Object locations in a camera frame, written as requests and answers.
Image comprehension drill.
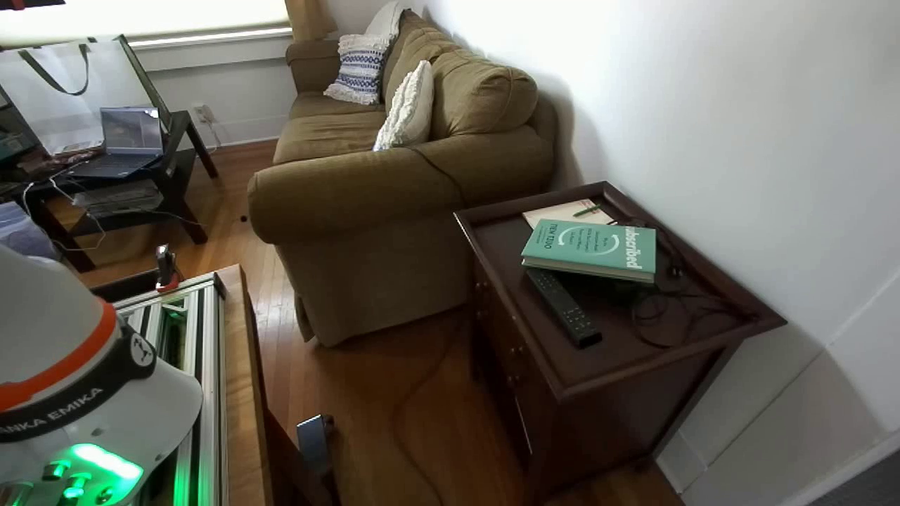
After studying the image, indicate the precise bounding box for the black remote control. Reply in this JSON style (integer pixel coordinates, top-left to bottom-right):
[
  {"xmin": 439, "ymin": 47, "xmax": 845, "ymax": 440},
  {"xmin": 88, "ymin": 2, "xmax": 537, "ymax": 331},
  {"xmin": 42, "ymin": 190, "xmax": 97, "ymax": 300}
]
[{"xmin": 526, "ymin": 269, "xmax": 603, "ymax": 349}]

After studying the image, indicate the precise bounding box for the black cable on table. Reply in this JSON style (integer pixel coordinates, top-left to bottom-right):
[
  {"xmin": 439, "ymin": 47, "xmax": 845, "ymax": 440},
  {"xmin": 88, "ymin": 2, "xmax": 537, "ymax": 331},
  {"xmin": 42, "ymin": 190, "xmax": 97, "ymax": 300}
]
[{"xmin": 627, "ymin": 265, "xmax": 754, "ymax": 350}]

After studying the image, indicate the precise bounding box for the wooden robot mounting table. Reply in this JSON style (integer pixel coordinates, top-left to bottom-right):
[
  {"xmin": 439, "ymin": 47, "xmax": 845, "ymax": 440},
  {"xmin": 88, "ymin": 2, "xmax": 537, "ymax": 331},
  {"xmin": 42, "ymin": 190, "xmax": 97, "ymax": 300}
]
[{"xmin": 107, "ymin": 265, "xmax": 273, "ymax": 506}]

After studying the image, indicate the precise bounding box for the dark wooden side table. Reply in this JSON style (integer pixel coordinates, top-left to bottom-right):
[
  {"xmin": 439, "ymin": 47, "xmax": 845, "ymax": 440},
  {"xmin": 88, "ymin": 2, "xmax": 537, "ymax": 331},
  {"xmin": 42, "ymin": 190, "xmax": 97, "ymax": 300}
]
[{"xmin": 455, "ymin": 182, "xmax": 786, "ymax": 502}]

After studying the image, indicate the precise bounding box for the olive brown sofa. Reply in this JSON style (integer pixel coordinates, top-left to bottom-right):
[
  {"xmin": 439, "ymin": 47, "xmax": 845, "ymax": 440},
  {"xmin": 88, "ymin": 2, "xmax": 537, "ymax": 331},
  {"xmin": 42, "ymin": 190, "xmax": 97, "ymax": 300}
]
[{"xmin": 249, "ymin": 10, "xmax": 558, "ymax": 345}]

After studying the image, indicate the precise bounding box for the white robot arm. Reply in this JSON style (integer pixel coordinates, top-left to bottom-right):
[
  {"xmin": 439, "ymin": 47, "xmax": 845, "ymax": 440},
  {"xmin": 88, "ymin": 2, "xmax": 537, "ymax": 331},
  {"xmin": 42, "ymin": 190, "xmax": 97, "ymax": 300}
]
[{"xmin": 0, "ymin": 248, "xmax": 204, "ymax": 506}]

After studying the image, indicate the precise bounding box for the blue striped folded blanket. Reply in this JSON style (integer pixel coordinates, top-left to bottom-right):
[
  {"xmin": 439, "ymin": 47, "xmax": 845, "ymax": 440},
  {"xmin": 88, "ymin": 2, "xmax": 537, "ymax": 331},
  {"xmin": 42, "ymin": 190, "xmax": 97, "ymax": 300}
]
[{"xmin": 326, "ymin": 34, "xmax": 388, "ymax": 106}]

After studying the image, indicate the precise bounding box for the white tote bag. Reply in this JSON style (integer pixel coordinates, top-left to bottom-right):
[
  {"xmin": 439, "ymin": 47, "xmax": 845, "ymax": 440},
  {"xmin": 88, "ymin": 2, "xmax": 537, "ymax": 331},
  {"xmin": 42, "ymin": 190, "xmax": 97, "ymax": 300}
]
[{"xmin": 0, "ymin": 38, "xmax": 147, "ymax": 158}]

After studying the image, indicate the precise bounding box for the white textured throw pillow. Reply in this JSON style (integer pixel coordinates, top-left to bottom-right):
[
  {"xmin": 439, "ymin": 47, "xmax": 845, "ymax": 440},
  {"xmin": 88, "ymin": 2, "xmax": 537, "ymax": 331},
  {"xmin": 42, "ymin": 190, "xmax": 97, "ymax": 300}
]
[{"xmin": 374, "ymin": 58, "xmax": 433, "ymax": 151}]

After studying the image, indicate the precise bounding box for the cream notepad with pen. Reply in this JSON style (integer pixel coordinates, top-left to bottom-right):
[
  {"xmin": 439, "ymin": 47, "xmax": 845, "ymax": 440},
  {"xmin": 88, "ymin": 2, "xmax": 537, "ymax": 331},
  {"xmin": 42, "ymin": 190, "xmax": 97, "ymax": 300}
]
[{"xmin": 524, "ymin": 196, "xmax": 613, "ymax": 227}]

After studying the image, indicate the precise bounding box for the green paperback book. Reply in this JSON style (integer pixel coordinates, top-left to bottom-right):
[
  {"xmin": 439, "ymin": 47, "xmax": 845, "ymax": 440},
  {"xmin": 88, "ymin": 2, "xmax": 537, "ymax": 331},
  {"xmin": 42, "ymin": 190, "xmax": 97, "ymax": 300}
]
[{"xmin": 521, "ymin": 220, "xmax": 659, "ymax": 284}]

